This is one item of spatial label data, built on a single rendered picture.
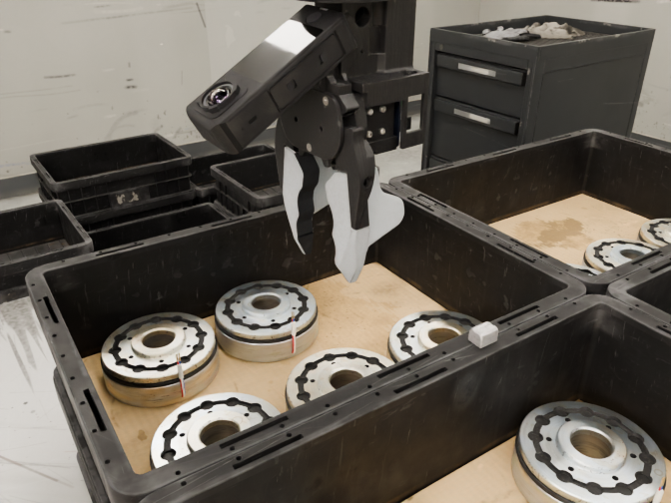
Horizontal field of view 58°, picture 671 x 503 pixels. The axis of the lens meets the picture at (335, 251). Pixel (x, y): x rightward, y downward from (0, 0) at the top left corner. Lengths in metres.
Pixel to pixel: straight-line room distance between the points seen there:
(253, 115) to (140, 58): 3.11
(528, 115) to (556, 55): 0.18
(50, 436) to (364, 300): 0.38
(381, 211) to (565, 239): 0.46
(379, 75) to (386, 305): 0.31
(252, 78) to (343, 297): 0.36
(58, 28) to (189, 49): 0.66
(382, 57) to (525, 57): 1.51
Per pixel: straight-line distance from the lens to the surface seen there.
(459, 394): 0.45
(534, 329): 0.49
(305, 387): 0.52
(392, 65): 0.45
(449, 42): 2.14
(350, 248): 0.44
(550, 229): 0.90
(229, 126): 0.37
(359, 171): 0.41
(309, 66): 0.40
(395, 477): 0.46
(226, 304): 0.63
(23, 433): 0.79
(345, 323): 0.65
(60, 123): 3.44
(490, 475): 0.51
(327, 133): 0.42
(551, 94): 2.02
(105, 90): 3.46
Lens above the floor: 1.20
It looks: 28 degrees down
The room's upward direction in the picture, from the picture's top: straight up
